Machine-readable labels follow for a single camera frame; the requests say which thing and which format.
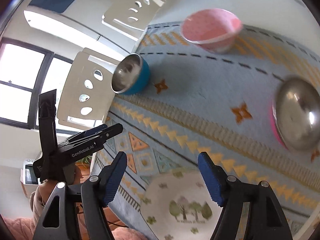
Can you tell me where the square white floral plate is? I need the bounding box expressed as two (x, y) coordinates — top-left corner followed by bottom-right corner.
(140, 168), (222, 239)

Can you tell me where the person's left hand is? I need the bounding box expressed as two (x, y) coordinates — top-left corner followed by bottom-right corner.
(29, 164), (83, 225)

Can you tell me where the green potted plant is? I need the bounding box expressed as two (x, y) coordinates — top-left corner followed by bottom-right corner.
(76, 155), (92, 166)

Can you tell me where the beige chair with holes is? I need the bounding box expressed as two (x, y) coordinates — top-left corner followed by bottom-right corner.
(57, 48), (120, 130)

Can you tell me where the blue steel bowl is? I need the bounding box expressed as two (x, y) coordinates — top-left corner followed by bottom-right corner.
(111, 53), (150, 95)

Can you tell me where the patterned blue table mat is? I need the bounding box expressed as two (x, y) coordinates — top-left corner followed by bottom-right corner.
(93, 22), (319, 239)

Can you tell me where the pink steel bowl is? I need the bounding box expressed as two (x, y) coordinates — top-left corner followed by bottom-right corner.
(271, 76), (319, 153)

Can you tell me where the pink ceramic bowl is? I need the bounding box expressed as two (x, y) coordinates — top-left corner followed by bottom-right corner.
(181, 8), (243, 54)

